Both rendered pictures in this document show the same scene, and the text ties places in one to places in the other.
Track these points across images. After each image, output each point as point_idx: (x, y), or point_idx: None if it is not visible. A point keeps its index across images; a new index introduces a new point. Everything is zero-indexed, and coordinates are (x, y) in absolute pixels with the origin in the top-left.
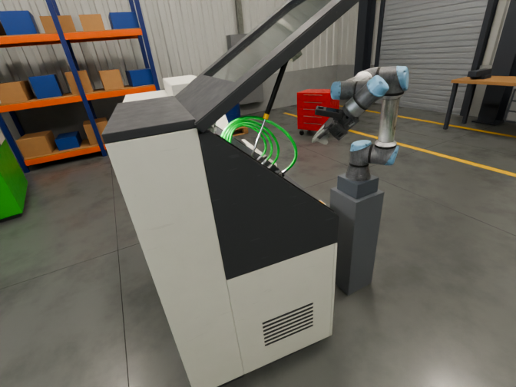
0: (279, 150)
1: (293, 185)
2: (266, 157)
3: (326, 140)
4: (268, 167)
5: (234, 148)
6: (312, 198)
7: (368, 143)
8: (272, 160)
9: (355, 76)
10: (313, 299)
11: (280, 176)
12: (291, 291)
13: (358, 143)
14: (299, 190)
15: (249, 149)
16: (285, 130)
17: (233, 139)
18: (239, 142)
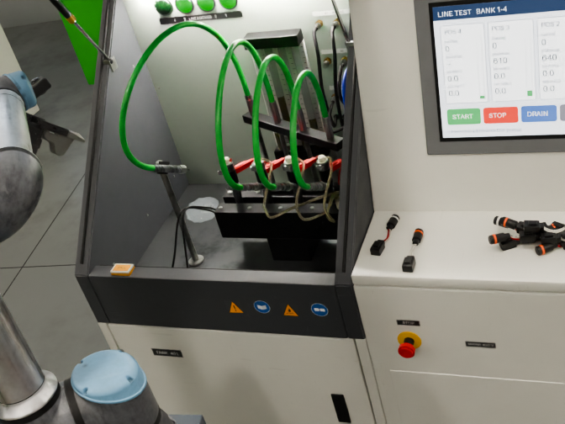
0: (221, 171)
1: (92, 148)
2: (405, 259)
3: (50, 144)
4: (98, 89)
5: (101, 25)
6: (83, 196)
7: (73, 370)
8: (380, 276)
9: (1, 119)
10: None
11: (95, 117)
12: None
13: (106, 361)
14: (87, 160)
15: (342, 161)
16: (124, 95)
17: (345, 103)
18: (350, 127)
